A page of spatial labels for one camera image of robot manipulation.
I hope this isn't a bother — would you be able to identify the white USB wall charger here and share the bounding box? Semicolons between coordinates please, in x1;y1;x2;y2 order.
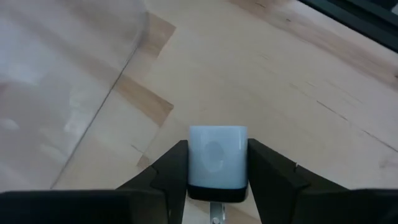
187;125;249;224

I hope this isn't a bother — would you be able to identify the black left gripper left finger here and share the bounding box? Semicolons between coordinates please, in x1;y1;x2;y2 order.
0;139;190;224

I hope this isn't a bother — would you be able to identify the clear plastic bin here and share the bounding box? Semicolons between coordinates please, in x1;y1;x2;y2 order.
0;0;149;191

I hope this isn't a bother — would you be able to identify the black aluminium table frame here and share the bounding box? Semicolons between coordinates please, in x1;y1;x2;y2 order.
297;0;398;54

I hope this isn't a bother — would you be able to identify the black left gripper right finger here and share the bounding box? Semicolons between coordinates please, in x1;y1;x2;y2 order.
247;138;398;224

